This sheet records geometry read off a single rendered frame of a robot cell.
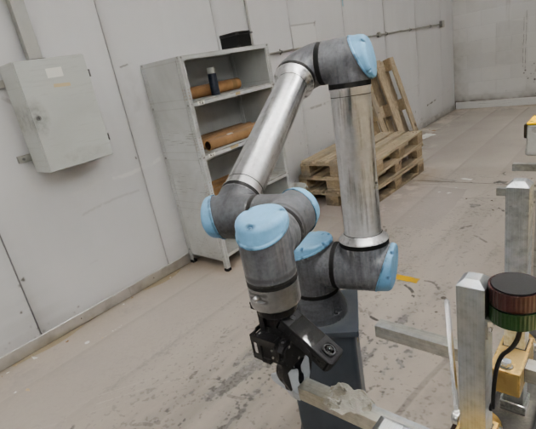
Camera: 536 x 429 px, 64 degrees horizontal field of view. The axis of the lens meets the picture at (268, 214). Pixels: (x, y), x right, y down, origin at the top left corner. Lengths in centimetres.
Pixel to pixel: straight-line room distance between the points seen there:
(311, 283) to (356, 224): 25
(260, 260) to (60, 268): 245
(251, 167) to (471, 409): 58
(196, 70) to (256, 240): 299
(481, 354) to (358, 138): 72
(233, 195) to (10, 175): 215
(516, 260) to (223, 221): 53
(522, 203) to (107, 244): 274
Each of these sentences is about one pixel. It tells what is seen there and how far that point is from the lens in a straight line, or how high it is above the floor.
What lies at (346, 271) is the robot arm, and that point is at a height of 80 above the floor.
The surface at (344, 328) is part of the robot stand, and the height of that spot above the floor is 60.
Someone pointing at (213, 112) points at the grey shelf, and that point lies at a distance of 367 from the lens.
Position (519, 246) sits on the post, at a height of 106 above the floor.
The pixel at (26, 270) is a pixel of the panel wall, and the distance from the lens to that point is 298.
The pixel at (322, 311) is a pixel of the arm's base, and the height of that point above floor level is 65.
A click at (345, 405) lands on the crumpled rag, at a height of 87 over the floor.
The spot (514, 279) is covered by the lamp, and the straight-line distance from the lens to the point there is 61.
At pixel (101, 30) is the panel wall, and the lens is 322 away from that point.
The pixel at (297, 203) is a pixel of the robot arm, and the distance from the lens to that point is 78.
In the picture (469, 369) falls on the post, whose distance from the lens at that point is 68.
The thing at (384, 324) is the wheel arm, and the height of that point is 84.
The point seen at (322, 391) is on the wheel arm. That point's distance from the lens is 84.
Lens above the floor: 143
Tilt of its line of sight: 19 degrees down
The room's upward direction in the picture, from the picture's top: 11 degrees counter-clockwise
